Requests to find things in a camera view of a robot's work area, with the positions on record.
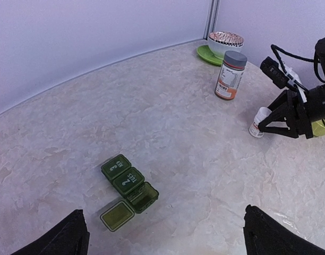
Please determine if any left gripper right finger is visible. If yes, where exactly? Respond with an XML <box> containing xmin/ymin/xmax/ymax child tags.
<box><xmin>243</xmin><ymin>205</ymin><xmax>325</xmax><ymax>254</ymax></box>

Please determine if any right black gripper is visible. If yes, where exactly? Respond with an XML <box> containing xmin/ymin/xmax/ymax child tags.
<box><xmin>259</xmin><ymin>90</ymin><xmax>313</xmax><ymax>139</ymax></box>

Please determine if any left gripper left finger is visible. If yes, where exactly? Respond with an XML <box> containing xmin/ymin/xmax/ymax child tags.
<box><xmin>14</xmin><ymin>209</ymin><xmax>90</xmax><ymax>254</ymax></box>

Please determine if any small white pill bottle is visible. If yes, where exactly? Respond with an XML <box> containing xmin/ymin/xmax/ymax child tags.
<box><xmin>249</xmin><ymin>107</ymin><xmax>271</xmax><ymax>138</ymax></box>

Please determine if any green weekly pill organizer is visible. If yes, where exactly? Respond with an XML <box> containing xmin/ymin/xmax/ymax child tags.
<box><xmin>100</xmin><ymin>154</ymin><xmax>159</xmax><ymax>232</ymax></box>

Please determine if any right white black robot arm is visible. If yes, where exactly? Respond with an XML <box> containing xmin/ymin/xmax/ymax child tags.
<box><xmin>258</xmin><ymin>37</ymin><xmax>325</xmax><ymax>139</ymax></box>

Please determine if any lime green bowl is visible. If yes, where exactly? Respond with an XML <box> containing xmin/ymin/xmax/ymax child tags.
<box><xmin>311</xmin><ymin>120</ymin><xmax>325</xmax><ymax>137</ymax></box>

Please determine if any orange grey-capped supplement bottle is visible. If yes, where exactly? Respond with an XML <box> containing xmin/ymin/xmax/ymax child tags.
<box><xmin>215</xmin><ymin>50</ymin><xmax>247</xmax><ymax>100</ymax></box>

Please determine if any red patterned white bowl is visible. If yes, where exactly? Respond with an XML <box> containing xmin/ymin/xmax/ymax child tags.
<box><xmin>207</xmin><ymin>31</ymin><xmax>244</xmax><ymax>60</ymax></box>

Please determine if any green saucer plate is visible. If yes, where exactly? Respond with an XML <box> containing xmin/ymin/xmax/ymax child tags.
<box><xmin>196</xmin><ymin>45</ymin><xmax>223</xmax><ymax>66</ymax></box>

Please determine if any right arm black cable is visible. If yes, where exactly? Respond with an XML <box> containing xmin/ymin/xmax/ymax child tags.
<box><xmin>270</xmin><ymin>44</ymin><xmax>325</xmax><ymax>83</ymax></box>

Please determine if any right aluminium frame post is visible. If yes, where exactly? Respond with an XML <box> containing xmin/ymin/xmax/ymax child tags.
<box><xmin>203</xmin><ymin>0</ymin><xmax>221</xmax><ymax>40</ymax></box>

